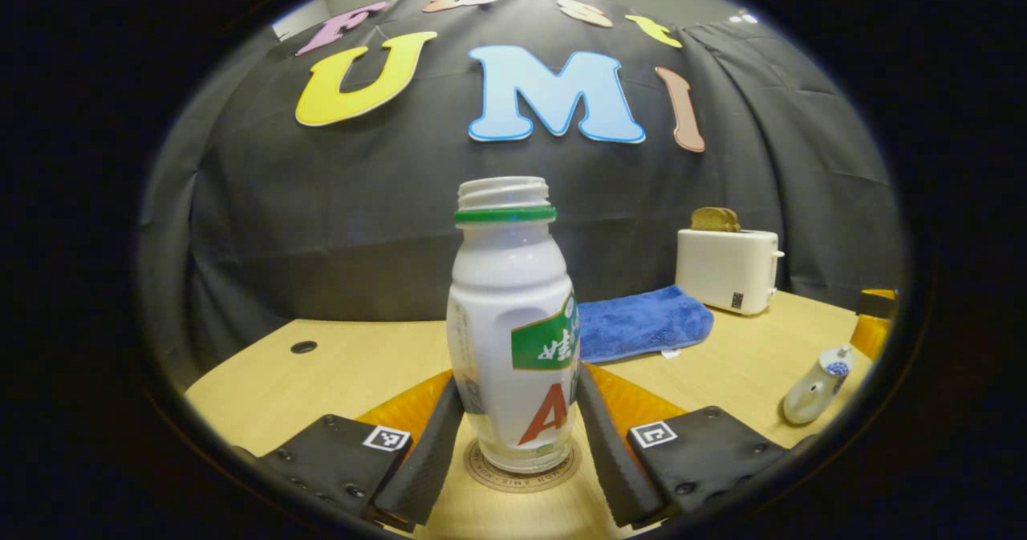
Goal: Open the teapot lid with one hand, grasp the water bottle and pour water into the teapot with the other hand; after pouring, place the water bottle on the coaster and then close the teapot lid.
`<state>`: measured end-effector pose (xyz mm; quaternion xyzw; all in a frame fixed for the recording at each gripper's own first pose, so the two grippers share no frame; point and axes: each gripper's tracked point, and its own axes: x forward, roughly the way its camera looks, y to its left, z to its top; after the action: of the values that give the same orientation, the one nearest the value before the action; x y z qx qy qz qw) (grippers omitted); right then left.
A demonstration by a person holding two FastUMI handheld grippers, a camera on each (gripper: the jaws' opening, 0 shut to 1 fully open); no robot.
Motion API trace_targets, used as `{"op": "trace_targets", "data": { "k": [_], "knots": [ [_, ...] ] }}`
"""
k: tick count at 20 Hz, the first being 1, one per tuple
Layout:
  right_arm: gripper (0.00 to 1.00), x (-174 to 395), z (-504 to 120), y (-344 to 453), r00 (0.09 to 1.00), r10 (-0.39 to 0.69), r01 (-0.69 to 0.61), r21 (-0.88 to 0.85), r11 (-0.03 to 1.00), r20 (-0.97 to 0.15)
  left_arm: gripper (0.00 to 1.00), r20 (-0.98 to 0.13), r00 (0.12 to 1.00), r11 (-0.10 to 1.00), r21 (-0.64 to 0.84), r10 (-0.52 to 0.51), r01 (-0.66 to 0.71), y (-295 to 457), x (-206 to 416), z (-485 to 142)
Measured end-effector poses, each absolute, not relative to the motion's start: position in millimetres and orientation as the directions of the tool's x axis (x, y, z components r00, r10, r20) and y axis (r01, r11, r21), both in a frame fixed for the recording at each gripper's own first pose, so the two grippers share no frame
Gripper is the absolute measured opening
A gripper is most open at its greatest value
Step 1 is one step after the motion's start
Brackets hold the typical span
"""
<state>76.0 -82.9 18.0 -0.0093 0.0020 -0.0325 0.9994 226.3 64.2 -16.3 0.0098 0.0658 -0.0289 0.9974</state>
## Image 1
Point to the white water bottle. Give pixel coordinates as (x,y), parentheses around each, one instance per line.
(505,283)

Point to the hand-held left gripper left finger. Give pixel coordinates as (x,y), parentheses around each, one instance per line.
(429,464)

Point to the white blue-patterned teacup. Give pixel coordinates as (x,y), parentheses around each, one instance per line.
(805,402)

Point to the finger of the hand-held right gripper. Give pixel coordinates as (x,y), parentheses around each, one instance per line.
(873,327)

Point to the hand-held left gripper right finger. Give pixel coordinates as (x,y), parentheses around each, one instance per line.
(610,464)

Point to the round wooden coaster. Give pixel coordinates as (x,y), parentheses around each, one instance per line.
(481,472)

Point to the white toaster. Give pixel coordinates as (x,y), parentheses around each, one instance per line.
(722,271)

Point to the blue towel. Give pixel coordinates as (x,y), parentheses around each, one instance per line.
(642,323)

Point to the brown toast slice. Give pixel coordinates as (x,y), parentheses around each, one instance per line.
(706,220)
(732,221)

